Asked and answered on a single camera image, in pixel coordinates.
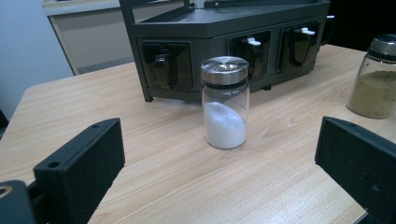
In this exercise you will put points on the glass jar of white powder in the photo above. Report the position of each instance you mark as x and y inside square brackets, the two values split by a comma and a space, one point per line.
[224, 124]

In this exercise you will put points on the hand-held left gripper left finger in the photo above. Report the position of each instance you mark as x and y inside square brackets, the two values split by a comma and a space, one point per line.
[81, 168]

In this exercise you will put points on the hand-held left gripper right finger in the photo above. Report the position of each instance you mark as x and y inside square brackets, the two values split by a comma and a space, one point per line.
[361, 161]

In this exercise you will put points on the dark grey seasoning rack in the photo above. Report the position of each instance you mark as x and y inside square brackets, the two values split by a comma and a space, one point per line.
[211, 29]

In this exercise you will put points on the white panel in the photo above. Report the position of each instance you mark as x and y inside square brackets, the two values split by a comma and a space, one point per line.
[28, 46]

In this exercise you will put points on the glass jar of brown powder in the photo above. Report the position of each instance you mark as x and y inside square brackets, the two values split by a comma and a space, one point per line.
[375, 90]

